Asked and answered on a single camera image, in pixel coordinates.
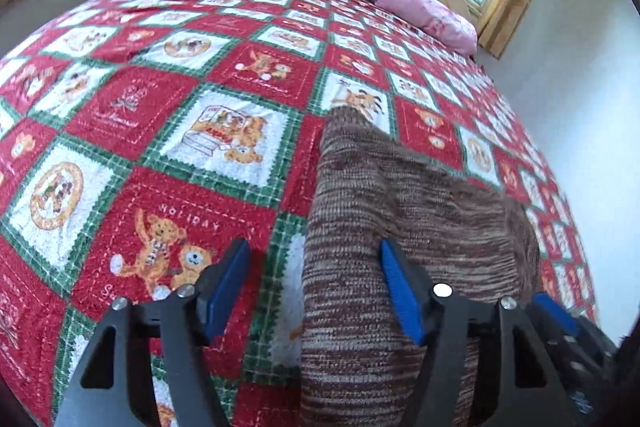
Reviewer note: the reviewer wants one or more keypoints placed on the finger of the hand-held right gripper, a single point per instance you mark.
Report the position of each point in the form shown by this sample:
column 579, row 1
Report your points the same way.
column 557, row 314

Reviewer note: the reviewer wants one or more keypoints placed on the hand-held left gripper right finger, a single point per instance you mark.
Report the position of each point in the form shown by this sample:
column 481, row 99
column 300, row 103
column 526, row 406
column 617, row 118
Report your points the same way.
column 402, row 292

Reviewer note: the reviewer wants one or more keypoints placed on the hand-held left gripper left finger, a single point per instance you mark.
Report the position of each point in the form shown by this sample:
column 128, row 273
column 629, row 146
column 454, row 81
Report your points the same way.
column 227, row 289

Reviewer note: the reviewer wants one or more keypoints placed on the brown knitted sweater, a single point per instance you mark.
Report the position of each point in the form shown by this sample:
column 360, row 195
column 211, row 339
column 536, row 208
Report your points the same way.
column 400, row 202

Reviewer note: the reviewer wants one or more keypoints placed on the red checkered printed blanket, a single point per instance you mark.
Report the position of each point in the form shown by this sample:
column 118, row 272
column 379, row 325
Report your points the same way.
column 150, row 107

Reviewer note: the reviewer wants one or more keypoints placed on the pink pillow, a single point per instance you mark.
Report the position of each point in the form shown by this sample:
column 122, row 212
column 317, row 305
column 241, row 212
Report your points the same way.
column 430, row 9

